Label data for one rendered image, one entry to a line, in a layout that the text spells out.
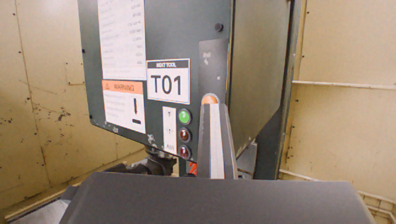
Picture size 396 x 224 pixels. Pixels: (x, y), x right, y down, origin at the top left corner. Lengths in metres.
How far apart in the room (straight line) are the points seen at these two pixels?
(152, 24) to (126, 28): 0.07
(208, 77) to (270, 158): 0.80
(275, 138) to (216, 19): 0.78
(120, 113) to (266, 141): 0.75
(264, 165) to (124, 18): 0.92
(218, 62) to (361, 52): 1.10
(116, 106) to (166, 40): 0.21
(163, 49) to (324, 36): 1.09
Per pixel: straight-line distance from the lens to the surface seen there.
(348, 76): 1.26
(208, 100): 0.23
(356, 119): 1.30
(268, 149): 0.97
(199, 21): 0.26
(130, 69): 0.37
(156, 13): 0.32
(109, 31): 0.43
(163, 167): 0.59
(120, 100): 0.41
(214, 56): 0.23
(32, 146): 1.50
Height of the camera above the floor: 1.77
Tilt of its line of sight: 13 degrees down
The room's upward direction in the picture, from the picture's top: 1 degrees clockwise
